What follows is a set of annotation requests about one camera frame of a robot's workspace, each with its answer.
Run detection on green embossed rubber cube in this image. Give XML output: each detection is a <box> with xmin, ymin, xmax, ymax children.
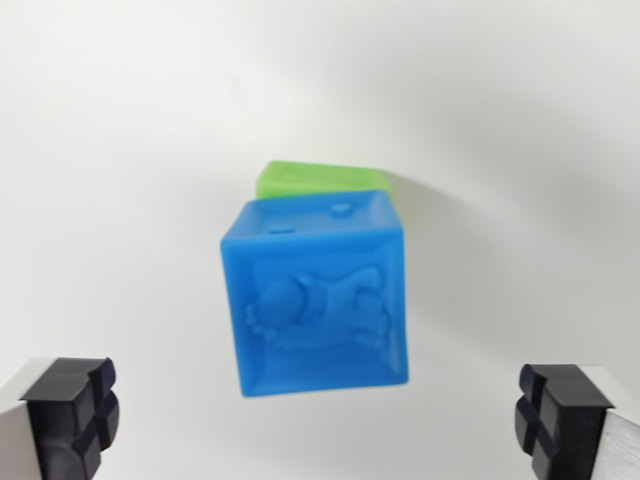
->
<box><xmin>254</xmin><ymin>159</ymin><xmax>394</xmax><ymax>204</ymax></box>

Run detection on black-tipped metal gripper left finger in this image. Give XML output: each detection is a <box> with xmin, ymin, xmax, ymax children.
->
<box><xmin>0</xmin><ymin>356</ymin><xmax>122</xmax><ymax>480</ymax></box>

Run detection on black-tipped metal gripper right finger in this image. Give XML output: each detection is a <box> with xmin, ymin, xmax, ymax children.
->
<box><xmin>512</xmin><ymin>362</ymin><xmax>640</xmax><ymax>480</ymax></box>

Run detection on blue embossed rubber cube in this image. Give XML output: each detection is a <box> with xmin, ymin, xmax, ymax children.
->
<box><xmin>219</xmin><ymin>188</ymin><xmax>412</xmax><ymax>399</ymax></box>

